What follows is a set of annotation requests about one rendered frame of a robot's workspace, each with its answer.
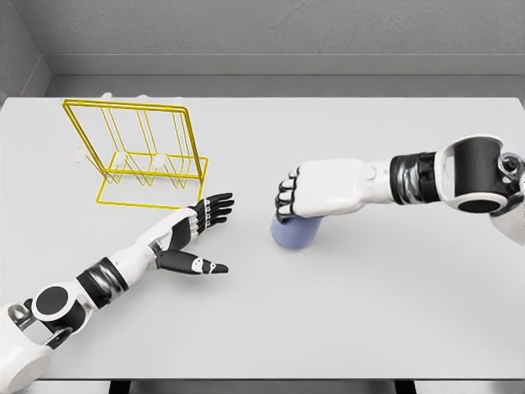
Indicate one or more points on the blue cup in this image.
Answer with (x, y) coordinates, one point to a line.
(295, 234)

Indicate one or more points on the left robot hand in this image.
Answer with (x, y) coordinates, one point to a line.
(182, 230)

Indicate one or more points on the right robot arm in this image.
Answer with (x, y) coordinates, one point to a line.
(451, 176)

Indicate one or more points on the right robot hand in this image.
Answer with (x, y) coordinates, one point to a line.
(324, 189)

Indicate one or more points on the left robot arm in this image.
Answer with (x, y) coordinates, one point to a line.
(82, 287)

